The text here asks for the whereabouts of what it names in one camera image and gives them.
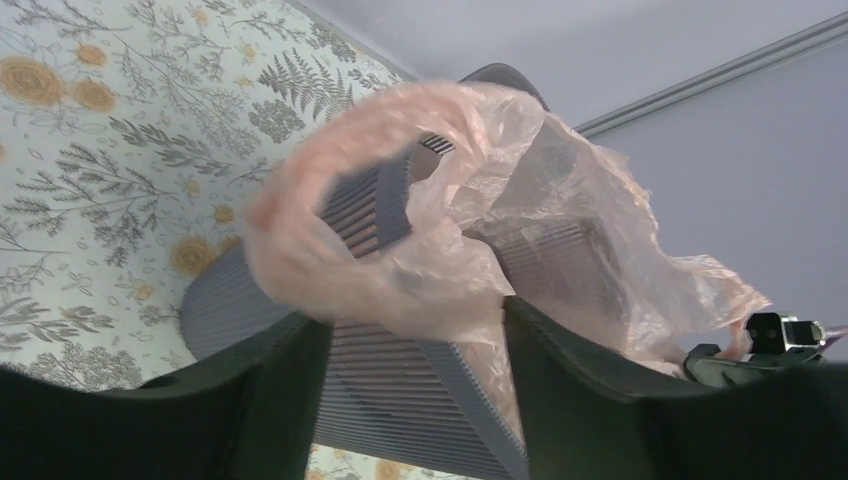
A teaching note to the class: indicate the floral patterned table mat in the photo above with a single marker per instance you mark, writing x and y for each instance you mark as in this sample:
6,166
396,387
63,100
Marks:
133,133

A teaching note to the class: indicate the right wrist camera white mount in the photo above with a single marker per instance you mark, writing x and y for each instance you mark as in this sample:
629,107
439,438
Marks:
774,333

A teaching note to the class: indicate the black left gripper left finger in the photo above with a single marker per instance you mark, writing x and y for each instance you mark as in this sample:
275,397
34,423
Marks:
247,412

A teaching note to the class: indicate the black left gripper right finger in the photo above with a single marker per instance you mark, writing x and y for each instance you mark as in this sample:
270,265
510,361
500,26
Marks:
589,413

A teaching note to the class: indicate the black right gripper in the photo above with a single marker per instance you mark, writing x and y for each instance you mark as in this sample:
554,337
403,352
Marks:
702,365

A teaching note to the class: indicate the grey mesh trash bin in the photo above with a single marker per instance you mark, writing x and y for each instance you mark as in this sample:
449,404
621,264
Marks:
439,404

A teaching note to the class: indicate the pink plastic trash bag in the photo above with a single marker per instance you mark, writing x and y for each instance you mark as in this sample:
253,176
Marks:
522,205

